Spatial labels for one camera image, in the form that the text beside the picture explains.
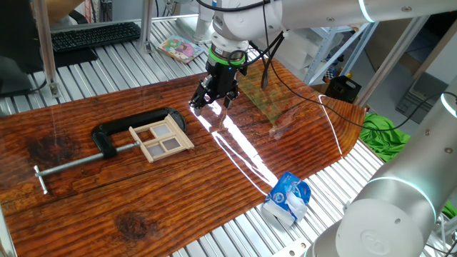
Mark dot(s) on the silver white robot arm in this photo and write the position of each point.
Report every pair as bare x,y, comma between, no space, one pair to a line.
321,14

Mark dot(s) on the colourful children's book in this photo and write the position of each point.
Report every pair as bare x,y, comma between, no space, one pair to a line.
180,49

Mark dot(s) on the black C-clamp with steel screw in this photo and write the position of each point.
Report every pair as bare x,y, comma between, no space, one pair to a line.
107,142

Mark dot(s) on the white metal shelf rack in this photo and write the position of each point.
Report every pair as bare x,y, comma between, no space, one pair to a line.
323,53

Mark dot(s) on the black computer monitor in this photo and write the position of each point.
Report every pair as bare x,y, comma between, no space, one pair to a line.
18,43

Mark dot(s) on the small wooden sliding window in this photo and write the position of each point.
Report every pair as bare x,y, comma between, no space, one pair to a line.
178,137

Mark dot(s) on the black computer keyboard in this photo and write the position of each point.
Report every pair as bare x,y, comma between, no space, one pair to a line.
94,35

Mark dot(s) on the black plastic crate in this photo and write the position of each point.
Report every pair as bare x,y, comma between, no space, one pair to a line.
342,89

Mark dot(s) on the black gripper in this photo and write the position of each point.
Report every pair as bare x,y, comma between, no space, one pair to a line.
221,76

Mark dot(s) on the wood grain table mat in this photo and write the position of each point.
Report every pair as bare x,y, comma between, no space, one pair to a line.
178,196

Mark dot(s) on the small checkered box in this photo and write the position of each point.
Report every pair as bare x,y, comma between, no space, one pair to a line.
330,75

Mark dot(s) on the green cloth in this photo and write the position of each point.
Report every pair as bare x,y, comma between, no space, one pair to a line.
382,139

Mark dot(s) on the person's bare forearm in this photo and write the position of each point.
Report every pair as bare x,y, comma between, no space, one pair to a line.
62,9

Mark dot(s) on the white perforated mounting plate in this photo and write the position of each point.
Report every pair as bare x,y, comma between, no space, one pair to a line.
291,248

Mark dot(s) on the blue tissue pack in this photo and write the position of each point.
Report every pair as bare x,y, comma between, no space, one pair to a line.
282,196

